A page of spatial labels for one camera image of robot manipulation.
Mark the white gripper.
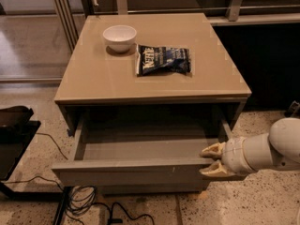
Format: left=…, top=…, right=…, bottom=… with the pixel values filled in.
left=200, top=136, right=262, bottom=177

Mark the grey top drawer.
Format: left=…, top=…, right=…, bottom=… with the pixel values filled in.
left=52, top=111, right=231, bottom=187

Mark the grey drawer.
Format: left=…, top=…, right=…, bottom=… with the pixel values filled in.
left=52, top=111, right=231, bottom=187
left=97, top=184, right=207, bottom=194

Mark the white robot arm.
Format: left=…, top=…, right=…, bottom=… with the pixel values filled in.
left=200, top=118, right=300, bottom=177

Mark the taupe drawer cabinet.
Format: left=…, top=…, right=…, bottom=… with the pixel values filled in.
left=53, top=12, right=252, bottom=196

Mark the grey bottom drawer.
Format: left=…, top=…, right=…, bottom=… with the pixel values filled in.
left=97, top=184, right=207, bottom=194

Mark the dark blue chip bag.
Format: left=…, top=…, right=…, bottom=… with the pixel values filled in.
left=136, top=44, right=191, bottom=76

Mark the white ceramic bowl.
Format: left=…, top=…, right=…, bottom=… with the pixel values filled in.
left=102, top=25, right=137, bottom=53

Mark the black stand with tray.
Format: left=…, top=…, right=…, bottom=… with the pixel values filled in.
left=0, top=106, right=68, bottom=225

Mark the black coiled cable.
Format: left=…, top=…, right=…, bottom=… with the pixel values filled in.
left=4, top=131, right=156, bottom=225

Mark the metal railing frame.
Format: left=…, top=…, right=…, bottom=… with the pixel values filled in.
left=53, top=0, right=300, bottom=49

